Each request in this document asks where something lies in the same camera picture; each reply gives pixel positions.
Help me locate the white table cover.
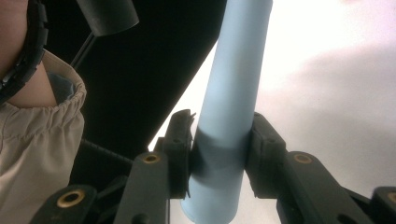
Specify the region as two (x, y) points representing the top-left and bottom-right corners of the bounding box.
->
(148, 0), (396, 224)

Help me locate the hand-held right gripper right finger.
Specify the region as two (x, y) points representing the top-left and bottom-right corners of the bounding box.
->
(245, 111), (375, 224)

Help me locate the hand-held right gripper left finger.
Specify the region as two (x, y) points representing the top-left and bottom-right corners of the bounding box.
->
(113, 108), (196, 224)

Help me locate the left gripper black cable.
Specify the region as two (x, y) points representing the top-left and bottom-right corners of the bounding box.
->
(0, 0), (50, 105)

